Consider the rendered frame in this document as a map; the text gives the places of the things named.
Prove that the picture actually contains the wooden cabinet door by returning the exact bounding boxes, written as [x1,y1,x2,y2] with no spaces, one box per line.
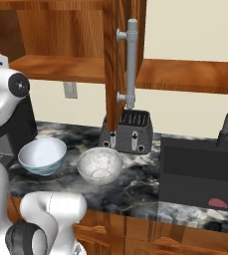
[102,0,148,132]

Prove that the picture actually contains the grey toaster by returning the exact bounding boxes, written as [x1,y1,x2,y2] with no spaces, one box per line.
[98,109,154,155]

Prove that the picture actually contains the clear glass bowl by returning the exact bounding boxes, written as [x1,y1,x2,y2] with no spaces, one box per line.
[76,146,125,186]

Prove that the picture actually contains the white and blue bowl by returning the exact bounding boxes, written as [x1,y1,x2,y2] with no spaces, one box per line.
[17,136,68,176]

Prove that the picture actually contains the black coffee machine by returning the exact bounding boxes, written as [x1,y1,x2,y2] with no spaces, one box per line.
[0,94,39,167]

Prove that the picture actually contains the black sink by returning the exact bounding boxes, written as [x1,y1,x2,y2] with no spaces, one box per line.
[157,133,228,215]

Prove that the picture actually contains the wooden base cabinets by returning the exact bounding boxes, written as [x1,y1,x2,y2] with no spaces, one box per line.
[6,194,228,255]

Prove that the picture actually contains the red sponge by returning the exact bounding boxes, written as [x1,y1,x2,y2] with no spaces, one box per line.
[207,197,228,210]

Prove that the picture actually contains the grey wall outlet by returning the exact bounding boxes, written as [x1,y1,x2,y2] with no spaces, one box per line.
[62,81,79,101]

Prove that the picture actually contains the grey cabinet door handle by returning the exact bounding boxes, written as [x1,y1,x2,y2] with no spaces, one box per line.
[115,18,139,111]

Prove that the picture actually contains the wooden wall cabinet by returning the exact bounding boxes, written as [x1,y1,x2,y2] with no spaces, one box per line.
[0,0,228,97]

